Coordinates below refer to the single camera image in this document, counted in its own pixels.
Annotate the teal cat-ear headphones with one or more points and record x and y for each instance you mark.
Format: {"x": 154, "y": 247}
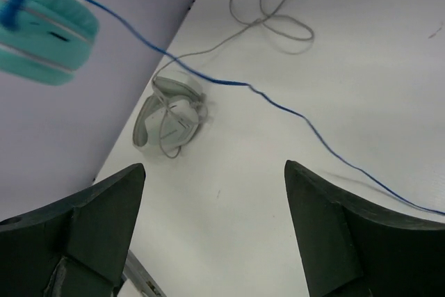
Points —
{"x": 46, "y": 40}

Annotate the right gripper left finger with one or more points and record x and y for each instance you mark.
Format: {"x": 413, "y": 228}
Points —
{"x": 76, "y": 246}

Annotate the left side aluminium rail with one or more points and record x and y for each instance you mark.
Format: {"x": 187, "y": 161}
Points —
{"x": 139, "y": 276}

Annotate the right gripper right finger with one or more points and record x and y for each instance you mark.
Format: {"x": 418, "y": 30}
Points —
{"x": 350, "y": 246}

